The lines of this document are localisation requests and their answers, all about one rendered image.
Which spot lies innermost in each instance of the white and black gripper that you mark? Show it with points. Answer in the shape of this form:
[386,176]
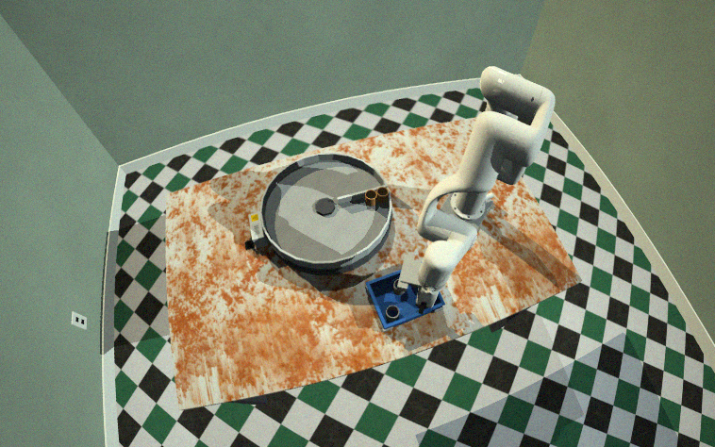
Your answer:
[429,300]

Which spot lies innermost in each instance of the blue crate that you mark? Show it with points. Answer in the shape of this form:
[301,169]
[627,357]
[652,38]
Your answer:
[382,289]

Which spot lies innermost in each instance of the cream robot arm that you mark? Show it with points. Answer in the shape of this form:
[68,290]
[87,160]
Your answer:
[496,141]

